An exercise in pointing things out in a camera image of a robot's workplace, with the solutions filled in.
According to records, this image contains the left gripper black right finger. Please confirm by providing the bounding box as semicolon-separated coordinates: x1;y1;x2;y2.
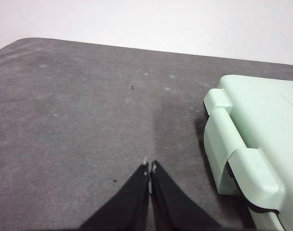
150;159;222;228

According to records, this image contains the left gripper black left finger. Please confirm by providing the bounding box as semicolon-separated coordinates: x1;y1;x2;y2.
79;163;150;228

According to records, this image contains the mint green breakfast machine base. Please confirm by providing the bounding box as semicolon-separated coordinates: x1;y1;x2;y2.
203;113;282;231

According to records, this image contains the mint green griddle lid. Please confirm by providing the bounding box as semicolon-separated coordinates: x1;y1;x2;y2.
203;74;293;231

